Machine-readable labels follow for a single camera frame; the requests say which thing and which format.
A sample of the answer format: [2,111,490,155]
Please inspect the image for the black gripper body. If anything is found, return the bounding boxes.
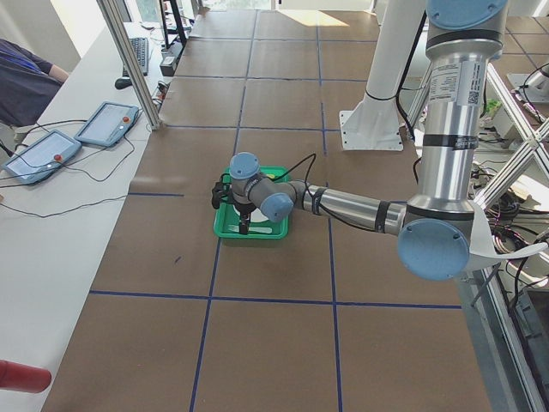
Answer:
[211,173,254,215]

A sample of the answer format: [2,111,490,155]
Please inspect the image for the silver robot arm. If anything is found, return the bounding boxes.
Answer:
[211,1,508,281]

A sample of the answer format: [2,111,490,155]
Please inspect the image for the white round plate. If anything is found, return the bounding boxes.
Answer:
[232,205,269,224]

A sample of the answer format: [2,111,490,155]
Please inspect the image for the green plastic tray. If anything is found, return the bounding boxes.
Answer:
[214,167,289,239]

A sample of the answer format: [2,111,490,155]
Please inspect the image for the far blue teach pendant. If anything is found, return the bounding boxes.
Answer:
[75,101,139,148]

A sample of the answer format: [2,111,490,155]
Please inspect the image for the blue teach pendant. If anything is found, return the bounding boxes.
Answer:
[2,130,81,185]
[75,101,139,148]

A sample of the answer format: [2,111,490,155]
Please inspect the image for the black computer mouse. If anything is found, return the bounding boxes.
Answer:
[114,77,132,90]

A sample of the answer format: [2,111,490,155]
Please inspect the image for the black keyboard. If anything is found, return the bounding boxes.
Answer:
[130,37,149,76]

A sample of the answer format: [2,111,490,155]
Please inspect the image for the near blue teach pendant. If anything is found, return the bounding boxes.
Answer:
[2,130,81,185]

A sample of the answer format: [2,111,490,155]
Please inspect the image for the person in dark shirt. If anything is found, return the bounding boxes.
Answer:
[1,39,69,127]

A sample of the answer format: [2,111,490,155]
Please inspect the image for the white paper sheet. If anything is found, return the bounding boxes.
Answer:
[464,201,548,272]

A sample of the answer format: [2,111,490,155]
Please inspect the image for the red cylinder object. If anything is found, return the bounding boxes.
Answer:
[1,360,51,393]

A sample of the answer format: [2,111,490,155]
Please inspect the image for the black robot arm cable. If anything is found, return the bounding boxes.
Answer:
[274,153,425,203]

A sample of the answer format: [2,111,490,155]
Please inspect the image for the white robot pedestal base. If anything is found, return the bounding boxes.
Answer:
[340,0,425,151]

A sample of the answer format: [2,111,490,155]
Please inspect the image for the aluminium frame post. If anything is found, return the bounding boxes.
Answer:
[96,0,161,130]

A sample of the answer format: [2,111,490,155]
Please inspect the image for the aluminium frame rack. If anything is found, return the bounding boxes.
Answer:
[441,64,549,412]

